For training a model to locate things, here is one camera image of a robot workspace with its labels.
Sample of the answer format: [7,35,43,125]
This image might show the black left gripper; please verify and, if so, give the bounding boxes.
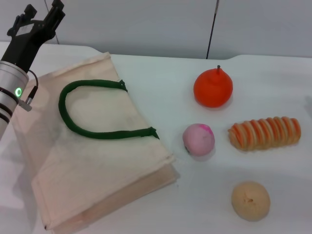
[0,0,67,73]

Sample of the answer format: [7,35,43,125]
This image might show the cream handbag with green handles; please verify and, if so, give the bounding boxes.
[14,52,181,231]

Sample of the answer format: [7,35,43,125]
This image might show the pink toy peach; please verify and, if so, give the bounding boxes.
[182,123,216,157]

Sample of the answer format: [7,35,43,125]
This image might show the orange pear-shaped toy fruit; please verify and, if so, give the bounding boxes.
[194,64,234,108]

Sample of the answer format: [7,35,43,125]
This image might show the orange striped bread roll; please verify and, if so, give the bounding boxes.
[228,117,302,152]

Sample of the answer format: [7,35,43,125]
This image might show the round tan bun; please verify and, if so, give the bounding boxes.
[231,180,271,222]

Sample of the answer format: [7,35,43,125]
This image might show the left arm cable with connector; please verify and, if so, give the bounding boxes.
[18,69,40,112]

